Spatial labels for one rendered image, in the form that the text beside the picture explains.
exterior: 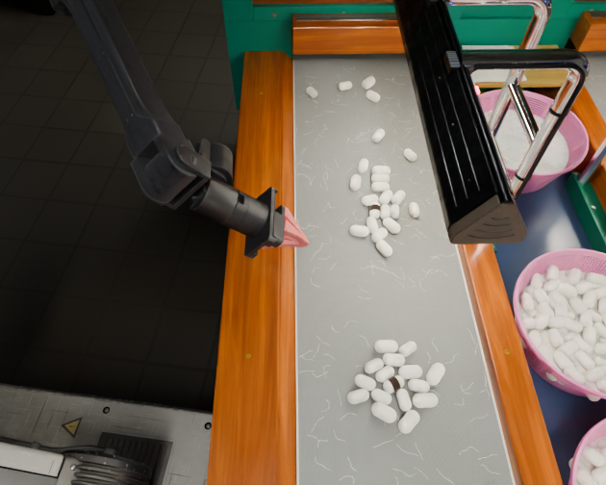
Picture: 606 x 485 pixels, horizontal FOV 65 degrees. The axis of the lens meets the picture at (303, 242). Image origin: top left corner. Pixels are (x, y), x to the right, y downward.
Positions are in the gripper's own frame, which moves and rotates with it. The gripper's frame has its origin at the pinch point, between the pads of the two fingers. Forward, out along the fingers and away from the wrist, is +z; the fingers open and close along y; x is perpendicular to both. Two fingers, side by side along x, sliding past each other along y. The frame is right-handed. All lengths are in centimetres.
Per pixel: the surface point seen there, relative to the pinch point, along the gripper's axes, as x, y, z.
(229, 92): 85, 144, 26
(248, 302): 10.1, -8.2, -3.2
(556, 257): -24.3, 1.2, 38.4
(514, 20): -34, 63, 37
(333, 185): 2.1, 19.7, 9.9
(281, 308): 6.8, -9.1, 1.1
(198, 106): 94, 134, 16
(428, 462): -5.2, -32.0, 18.7
